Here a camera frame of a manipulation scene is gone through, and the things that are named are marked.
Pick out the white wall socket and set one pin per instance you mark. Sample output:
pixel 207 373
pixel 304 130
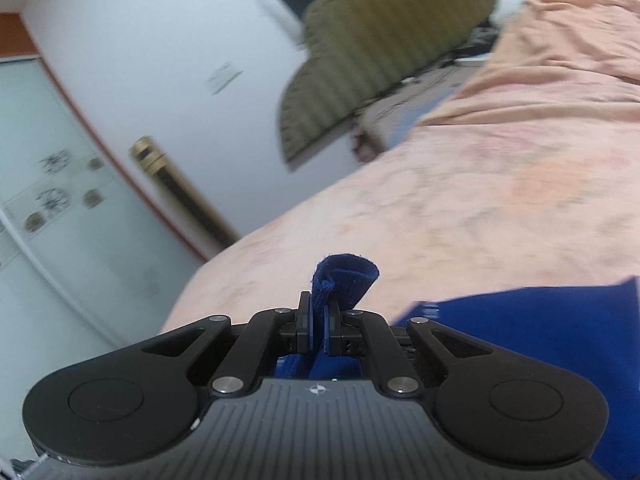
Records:
pixel 222 77

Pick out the beige patterned pillow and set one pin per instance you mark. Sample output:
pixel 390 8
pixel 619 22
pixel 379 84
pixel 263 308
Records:
pixel 384 123

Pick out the blue knit sweater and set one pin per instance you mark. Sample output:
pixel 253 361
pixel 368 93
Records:
pixel 592 331

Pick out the pink bed blanket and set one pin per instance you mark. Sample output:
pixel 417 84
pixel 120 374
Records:
pixel 527 176

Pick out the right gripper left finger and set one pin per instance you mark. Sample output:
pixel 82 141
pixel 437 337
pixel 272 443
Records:
pixel 138 401

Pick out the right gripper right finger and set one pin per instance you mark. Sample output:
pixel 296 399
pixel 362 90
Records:
pixel 493 403

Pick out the frosted glass sliding door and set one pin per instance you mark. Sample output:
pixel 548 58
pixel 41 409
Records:
pixel 86 268

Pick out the gold tower fan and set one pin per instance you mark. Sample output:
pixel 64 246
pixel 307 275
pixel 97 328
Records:
pixel 156 164

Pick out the olive green padded headboard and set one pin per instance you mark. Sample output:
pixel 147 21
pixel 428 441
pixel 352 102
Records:
pixel 357 50

